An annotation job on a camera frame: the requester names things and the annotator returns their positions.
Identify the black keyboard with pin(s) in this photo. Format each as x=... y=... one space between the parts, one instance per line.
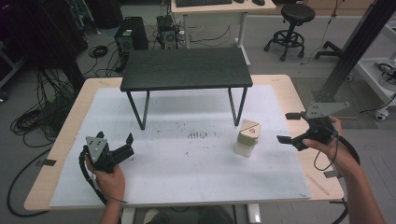
x=202 y=2

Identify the person's right hand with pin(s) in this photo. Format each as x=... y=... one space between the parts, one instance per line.
x=341 y=155

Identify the white desk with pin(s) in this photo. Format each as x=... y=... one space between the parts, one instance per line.
x=218 y=8

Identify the black metal post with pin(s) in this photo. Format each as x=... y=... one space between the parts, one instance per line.
x=358 y=43

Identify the beige and green container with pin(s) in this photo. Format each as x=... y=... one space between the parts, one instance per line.
x=247 y=140

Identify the grey metal frame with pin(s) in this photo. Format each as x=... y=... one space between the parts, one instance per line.
x=12 y=70

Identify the person's left hand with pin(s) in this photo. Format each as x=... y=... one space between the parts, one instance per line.
x=110 y=184

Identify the small black shelf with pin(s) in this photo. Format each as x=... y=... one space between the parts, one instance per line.
x=186 y=68

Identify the white table mat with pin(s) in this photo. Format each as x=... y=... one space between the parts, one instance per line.
x=186 y=177

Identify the black computer mouse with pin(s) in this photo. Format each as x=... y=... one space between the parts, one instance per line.
x=258 y=2

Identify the open computer case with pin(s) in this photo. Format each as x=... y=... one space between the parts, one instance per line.
x=166 y=34

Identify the grey tape piece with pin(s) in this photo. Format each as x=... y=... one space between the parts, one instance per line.
x=332 y=174

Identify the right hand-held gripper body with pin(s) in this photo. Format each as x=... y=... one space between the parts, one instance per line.
x=319 y=132

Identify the white cart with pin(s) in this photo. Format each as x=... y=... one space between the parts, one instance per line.
x=370 y=74

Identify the black round stool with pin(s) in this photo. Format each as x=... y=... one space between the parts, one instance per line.
x=297 y=13

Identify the black tape piece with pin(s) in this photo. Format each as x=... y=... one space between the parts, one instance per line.
x=49 y=162

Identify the black computer tower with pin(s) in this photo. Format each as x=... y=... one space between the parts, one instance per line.
x=137 y=34

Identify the light wooden table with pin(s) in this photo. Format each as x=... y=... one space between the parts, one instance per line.
x=73 y=124

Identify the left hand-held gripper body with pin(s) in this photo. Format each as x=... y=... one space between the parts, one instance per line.
x=99 y=155

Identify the grey floor mat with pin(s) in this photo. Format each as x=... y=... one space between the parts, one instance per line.
x=353 y=93

